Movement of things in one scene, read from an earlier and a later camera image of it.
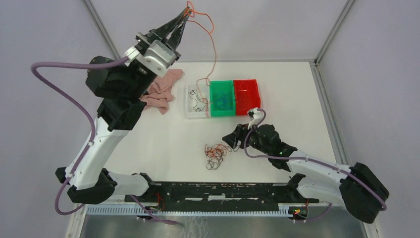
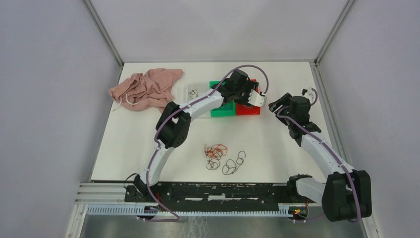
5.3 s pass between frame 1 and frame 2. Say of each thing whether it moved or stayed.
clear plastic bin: stayed
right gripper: moved
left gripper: moved
